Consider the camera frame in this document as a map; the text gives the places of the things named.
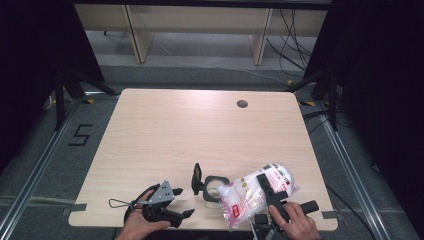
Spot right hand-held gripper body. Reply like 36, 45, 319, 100
252, 190, 320, 240

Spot black floor cables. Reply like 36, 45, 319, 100
302, 109, 336, 135

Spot white floor cable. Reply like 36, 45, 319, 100
156, 39, 290, 85

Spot aluminium floor rail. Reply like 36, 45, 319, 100
316, 101, 392, 240
0, 99, 84, 240

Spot red and white sugar bag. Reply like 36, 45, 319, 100
218, 162, 300, 232

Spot black metal stand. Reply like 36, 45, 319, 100
53, 68, 120, 132
284, 69, 340, 132

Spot light wooden desk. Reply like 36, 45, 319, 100
73, 3, 329, 66

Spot black cable loop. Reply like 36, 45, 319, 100
123, 183, 162, 224

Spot person's right hand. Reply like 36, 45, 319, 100
268, 201, 322, 240

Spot long black floor cable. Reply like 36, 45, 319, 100
325, 184, 378, 240

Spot bundle of black cables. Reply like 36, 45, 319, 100
265, 9, 318, 73

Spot thin wire loop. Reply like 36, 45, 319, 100
108, 198, 135, 210

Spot person's left hand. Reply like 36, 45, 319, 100
115, 189, 172, 240

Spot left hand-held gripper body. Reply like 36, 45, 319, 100
142, 180, 185, 228

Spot black curtain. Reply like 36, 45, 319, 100
0, 0, 105, 174
303, 0, 424, 231

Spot clear jar with black lid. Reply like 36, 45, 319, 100
190, 162, 232, 210

